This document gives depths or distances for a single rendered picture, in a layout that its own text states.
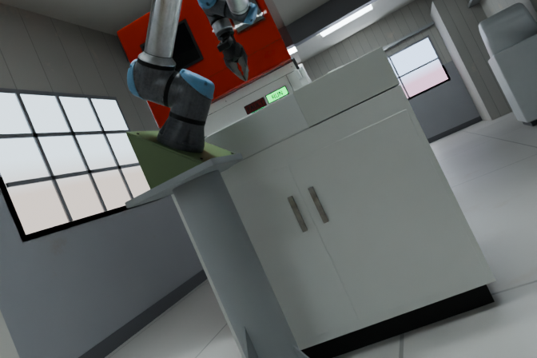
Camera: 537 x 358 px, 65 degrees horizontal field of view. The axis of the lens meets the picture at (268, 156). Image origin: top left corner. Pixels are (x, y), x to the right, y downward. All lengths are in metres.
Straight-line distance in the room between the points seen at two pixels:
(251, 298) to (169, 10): 0.87
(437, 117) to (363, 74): 9.66
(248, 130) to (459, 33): 8.72
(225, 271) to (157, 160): 0.39
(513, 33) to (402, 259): 4.90
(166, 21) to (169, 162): 0.41
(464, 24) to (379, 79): 8.60
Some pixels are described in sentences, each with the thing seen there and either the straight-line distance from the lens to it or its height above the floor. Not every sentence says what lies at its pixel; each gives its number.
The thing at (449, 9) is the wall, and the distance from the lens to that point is 10.17.
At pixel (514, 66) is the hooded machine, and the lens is 6.12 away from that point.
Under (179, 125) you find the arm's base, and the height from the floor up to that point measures 0.97.
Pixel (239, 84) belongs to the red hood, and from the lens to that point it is 2.23.
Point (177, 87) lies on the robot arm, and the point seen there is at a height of 1.07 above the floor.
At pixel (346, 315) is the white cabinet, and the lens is 1.66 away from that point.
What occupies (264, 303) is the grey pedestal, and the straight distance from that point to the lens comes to 1.33.
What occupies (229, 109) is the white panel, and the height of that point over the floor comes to 1.15.
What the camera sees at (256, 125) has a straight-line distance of 1.59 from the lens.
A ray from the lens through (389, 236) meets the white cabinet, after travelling 1.57.
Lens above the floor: 0.68
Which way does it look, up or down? 4 degrees up
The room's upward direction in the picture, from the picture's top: 25 degrees counter-clockwise
